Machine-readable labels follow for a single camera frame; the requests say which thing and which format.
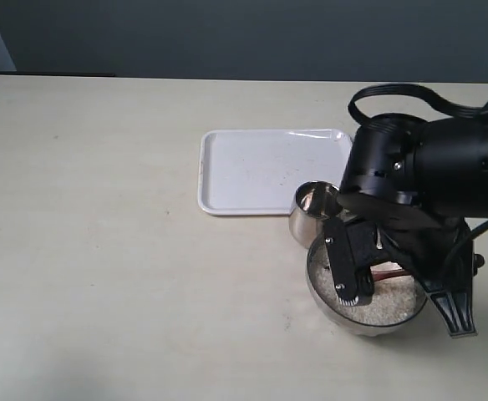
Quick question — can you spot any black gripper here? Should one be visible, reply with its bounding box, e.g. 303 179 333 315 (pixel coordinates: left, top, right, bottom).
323 192 485 337

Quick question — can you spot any brown wooden spoon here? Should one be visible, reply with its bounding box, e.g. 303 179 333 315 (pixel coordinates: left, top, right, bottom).
371 268 411 282

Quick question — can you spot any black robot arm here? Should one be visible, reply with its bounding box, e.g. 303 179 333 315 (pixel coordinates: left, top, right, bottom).
324 102 488 338

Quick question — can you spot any steel bowl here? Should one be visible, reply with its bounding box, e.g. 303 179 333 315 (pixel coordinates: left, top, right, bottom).
306 236 426 337

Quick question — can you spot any small steel cup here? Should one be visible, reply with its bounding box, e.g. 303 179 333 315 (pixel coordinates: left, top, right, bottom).
288 180 346 249

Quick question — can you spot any white rectangular plastic tray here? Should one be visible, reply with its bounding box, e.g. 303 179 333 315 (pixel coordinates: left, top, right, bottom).
197 129 353 216

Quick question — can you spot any black cable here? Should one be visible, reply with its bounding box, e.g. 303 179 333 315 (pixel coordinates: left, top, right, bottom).
347 83 488 277

